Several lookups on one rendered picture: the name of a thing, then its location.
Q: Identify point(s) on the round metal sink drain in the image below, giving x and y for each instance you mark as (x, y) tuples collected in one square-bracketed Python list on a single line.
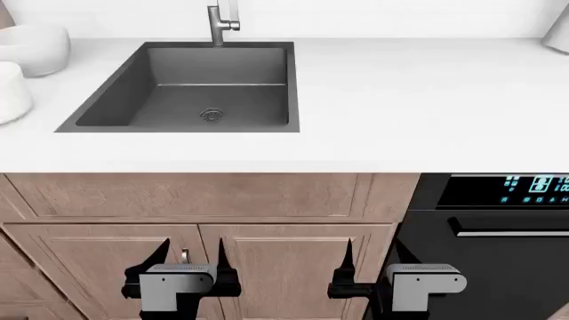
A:
[(210, 114)]

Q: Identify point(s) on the wooden side drawer cabinet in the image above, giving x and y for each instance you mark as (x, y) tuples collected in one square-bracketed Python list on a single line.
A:
[(26, 283)]

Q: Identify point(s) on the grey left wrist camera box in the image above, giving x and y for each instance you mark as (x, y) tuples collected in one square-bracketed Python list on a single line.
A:
[(175, 278)]

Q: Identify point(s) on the wooden false drawer panel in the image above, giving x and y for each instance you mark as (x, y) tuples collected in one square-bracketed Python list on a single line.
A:
[(186, 196)]

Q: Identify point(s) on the brushed steel faucet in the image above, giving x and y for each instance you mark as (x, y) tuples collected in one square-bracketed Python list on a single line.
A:
[(218, 23)]

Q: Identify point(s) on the small white rounded ceramic vessel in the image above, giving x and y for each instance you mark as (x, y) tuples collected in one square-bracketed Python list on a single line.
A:
[(11, 91)]

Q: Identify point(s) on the white cone-shaped vessel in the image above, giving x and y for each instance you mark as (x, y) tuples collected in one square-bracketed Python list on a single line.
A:
[(558, 31)]

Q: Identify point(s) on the black dishwasher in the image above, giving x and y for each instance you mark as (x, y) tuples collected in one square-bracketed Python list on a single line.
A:
[(498, 253)]

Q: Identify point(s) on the large white rounded ceramic vessel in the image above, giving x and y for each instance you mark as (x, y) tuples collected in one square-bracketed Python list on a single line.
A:
[(37, 46)]

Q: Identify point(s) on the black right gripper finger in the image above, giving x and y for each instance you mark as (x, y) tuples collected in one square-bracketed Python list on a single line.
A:
[(404, 256), (348, 258)]

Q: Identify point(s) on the dark grey undermount sink basin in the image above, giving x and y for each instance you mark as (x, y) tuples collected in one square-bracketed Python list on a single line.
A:
[(213, 100)]

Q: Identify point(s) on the dishwasher control display panel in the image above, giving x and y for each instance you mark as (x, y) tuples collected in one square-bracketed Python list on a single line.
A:
[(507, 191)]

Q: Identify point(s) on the plain wooden cabinet door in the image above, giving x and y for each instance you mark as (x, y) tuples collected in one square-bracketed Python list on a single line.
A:
[(293, 266)]

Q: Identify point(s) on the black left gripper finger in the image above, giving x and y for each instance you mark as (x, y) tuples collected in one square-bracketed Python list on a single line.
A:
[(155, 256), (223, 260)]

